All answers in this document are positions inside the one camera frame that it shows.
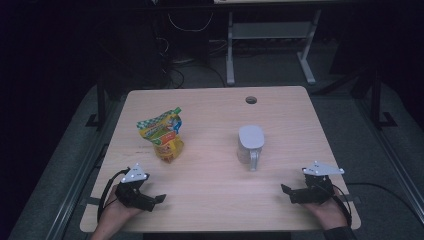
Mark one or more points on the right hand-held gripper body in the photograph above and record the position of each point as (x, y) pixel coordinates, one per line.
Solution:
(315, 193)

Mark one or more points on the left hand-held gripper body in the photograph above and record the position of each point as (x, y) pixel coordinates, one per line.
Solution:
(133, 191)

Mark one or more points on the clear jar with white lid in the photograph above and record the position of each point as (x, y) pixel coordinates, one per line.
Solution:
(250, 143)

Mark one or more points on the yellow snack bag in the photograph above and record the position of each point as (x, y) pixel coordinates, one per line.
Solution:
(165, 136)

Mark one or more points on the person's right hand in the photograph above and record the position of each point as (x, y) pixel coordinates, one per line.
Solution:
(331, 215)

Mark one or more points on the person's left hand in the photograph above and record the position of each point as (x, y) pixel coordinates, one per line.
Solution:
(115, 213)

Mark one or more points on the grey tape strip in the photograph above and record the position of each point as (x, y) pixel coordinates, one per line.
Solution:
(90, 201)
(353, 199)

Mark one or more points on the black metal stand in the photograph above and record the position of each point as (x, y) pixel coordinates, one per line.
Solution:
(101, 106)
(376, 100)

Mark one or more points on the aluminium rail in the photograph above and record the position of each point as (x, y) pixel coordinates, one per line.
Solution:
(80, 173)
(393, 160)

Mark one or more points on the white desk frame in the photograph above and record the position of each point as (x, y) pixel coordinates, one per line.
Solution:
(270, 30)

